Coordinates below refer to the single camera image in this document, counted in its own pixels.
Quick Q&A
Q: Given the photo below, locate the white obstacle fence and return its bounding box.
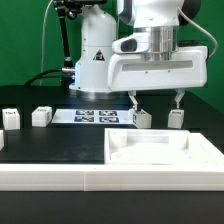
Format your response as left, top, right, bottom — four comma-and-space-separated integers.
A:
0, 132, 224, 192

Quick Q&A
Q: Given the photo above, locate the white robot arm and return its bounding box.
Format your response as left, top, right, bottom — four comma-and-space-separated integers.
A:
70, 0, 208, 95

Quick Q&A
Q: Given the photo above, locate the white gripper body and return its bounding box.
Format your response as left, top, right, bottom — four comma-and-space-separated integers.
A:
108, 33, 208, 92

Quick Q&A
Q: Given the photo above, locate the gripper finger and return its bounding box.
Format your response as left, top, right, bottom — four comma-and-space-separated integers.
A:
128, 91, 140, 111
174, 89, 185, 109

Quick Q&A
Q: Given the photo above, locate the black cable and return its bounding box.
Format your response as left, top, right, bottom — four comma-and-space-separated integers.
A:
23, 67, 75, 87

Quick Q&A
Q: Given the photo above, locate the white square table top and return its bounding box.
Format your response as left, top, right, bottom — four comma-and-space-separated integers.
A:
104, 129, 224, 166

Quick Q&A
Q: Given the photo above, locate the white paper with tags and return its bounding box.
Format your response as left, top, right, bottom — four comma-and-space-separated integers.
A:
52, 109, 131, 125

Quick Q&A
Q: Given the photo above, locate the white block at left edge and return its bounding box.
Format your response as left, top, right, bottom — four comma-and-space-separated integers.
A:
0, 130, 4, 151

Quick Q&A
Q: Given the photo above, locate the white cable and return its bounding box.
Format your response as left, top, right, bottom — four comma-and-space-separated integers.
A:
39, 0, 55, 87

